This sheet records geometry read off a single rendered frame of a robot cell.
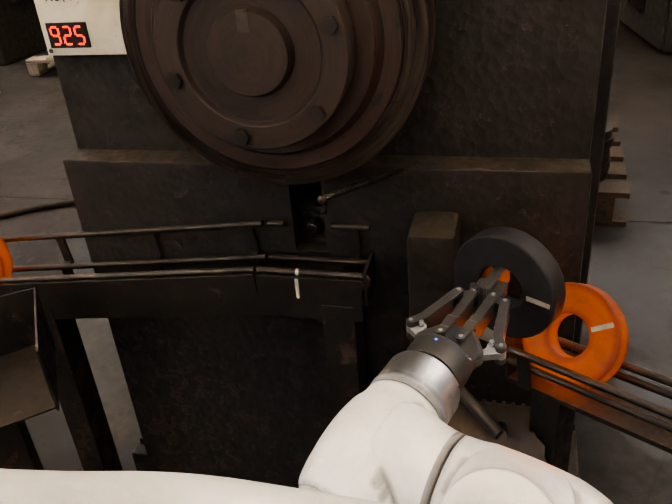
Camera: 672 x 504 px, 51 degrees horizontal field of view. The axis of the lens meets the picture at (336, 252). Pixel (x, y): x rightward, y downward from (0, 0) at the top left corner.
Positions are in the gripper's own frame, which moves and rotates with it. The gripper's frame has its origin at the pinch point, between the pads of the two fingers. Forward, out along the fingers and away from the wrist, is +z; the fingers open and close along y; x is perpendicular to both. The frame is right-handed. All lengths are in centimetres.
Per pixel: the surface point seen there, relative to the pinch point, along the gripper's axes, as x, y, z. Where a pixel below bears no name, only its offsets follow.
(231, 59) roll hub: 27.0, -37.8, -0.8
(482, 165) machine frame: 2.0, -13.3, 28.5
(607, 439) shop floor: -87, 7, 64
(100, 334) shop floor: -85, -150, 35
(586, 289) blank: -7.1, 8.7, 13.3
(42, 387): -22, -67, -28
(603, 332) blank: -10.9, 12.4, 9.6
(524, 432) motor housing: -31.7, 3.2, 6.2
